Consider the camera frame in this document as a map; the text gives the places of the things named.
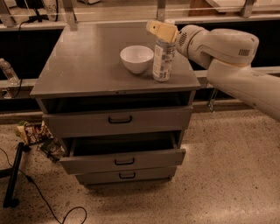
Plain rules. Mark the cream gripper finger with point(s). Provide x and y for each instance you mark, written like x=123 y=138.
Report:
x=163 y=31

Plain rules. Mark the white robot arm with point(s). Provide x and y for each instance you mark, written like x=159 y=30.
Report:
x=227 y=55

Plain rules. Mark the white ceramic bowl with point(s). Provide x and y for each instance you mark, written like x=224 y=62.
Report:
x=136 y=58

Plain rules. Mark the clear bottle at left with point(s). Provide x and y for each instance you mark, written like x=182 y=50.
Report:
x=9 y=72

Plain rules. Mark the grey drawer cabinet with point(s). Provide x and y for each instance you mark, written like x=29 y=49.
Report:
x=84 y=73

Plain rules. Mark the top grey drawer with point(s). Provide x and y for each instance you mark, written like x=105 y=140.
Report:
x=115 y=122

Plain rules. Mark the bottom grey drawer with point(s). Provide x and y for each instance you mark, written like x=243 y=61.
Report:
x=126 y=176

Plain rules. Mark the middle grey open drawer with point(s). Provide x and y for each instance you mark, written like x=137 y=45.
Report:
x=123 y=152

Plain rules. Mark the dark green snack bag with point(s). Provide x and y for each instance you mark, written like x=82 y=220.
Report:
x=52 y=149

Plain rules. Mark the colourful snack bag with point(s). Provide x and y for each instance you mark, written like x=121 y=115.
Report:
x=33 y=132

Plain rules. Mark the black stand leg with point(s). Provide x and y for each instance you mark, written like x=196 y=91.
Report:
x=12 y=173

